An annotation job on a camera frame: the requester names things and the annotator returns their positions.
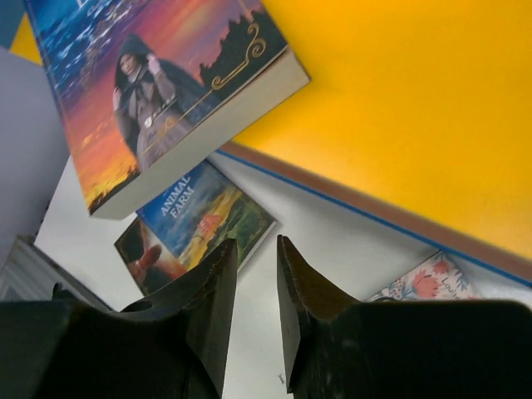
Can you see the Three Days to See book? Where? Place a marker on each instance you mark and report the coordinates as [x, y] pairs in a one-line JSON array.
[[149, 262]]

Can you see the Animal Farm book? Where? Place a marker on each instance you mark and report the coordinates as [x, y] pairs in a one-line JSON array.
[[202, 209]]

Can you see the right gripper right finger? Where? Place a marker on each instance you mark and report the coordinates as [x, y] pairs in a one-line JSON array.
[[335, 346]]

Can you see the blue wooden bookshelf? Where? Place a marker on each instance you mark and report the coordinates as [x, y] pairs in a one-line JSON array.
[[417, 113]]

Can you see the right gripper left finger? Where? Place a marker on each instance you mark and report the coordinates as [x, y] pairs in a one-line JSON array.
[[172, 343]]

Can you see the Little Women floral book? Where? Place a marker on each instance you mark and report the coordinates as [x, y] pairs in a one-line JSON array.
[[437, 278]]

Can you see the Jane Eyre book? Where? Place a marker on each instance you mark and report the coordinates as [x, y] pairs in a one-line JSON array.
[[146, 90]]

